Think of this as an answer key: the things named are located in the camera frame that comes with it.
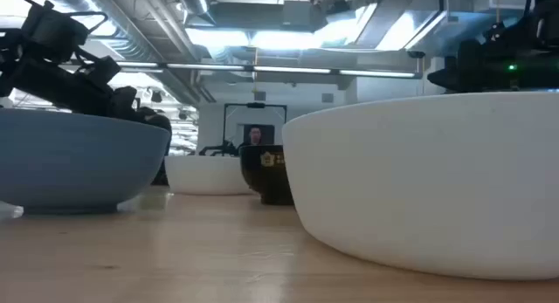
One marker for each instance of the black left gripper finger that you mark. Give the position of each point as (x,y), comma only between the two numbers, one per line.
(126,102)

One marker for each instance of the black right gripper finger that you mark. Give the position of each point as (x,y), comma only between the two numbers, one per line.
(445,81)

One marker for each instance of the blue bowl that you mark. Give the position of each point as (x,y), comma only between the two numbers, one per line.
(74,163)

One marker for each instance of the white bowl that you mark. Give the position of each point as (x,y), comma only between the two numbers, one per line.
(415,185)
(205,176)

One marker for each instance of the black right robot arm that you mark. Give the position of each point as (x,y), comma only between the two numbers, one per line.
(546,67)

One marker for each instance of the black background robot arm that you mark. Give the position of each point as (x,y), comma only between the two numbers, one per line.
(225,149)

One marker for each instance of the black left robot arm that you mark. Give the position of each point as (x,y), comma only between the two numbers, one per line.
(8,54)

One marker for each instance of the person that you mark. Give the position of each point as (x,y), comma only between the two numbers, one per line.
(255,135)

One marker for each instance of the long ceiling light bar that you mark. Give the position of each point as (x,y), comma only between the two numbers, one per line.
(288,70)

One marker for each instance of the black bowl with red interior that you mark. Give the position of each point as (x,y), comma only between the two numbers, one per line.
(266,181)

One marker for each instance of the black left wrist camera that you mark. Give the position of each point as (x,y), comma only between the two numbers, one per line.
(52,32)

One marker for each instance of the black background station frame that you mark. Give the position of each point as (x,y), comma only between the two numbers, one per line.
(255,105)

